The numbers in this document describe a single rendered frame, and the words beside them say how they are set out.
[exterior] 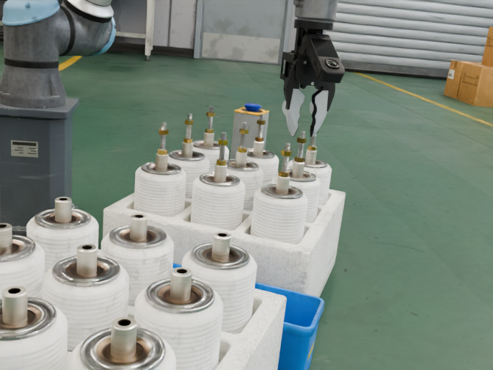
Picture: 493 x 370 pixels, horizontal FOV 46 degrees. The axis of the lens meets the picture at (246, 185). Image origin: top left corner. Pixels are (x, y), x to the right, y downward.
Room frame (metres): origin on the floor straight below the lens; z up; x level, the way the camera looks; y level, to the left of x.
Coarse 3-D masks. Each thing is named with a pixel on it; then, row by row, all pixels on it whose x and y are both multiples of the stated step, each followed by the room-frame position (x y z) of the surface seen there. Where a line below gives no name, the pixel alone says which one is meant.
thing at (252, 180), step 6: (234, 174) 1.07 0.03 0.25; (240, 174) 1.07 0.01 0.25; (246, 174) 1.08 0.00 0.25; (252, 174) 1.08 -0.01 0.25; (258, 174) 1.09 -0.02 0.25; (246, 180) 1.07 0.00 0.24; (252, 180) 1.08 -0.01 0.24; (258, 180) 1.09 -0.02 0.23; (246, 186) 1.07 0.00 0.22; (252, 186) 1.08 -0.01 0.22; (258, 186) 1.09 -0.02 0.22; (246, 192) 1.07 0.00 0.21; (252, 192) 1.08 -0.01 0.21; (246, 198) 1.07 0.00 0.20; (252, 198) 1.08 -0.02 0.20; (246, 204) 1.07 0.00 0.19; (252, 204) 1.08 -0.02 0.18; (252, 210) 1.08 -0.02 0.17
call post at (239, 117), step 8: (240, 112) 1.39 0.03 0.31; (240, 120) 1.39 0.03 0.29; (248, 120) 1.38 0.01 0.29; (256, 120) 1.38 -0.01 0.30; (248, 128) 1.38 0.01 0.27; (256, 128) 1.38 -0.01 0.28; (264, 128) 1.41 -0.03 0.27; (240, 136) 1.39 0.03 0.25; (248, 136) 1.38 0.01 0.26; (256, 136) 1.38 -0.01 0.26; (264, 136) 1.42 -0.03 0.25; (232, 144) 1.39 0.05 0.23; (248, 144) 1.38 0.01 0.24; (264, 144) 1.43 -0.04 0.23; (232, 152) 1.39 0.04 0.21
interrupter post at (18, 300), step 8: (8, 288) 0.49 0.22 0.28; (16, 288) 0.49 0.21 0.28; (24, 288) 0.49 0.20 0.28; (8, 296) 0.47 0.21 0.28; (16, 296) 0.47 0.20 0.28; (24, 296) 0.48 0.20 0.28; (8, 304) 0.47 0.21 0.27; (16, 304) 0.47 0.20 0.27; (24, 304) 0.48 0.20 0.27; (8, 312) 0.47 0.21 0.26; (16, 312) 0.47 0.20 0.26; (24, 312) 0.48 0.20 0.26; (8, 320) 0.47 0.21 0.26; (16, 320) 0.47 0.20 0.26; (24, 320) 0.48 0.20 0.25
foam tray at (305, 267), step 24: (336, 192) 1.23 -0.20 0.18; (120, 216) 0.98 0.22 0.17; (336, 216) 1.14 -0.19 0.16; (192, 240) 0.93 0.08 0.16; (240, 240) 0.91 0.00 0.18; (264, 240) 0.91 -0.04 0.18; (312, 240) 0.93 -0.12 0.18; (336, 240) 1.20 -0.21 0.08; (264, 264) 0.90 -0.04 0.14; (288, 264) 0.88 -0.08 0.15; (312, 264) 0.91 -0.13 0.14; (288, 288) 0.88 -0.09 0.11; (312, 288) 0.95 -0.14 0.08
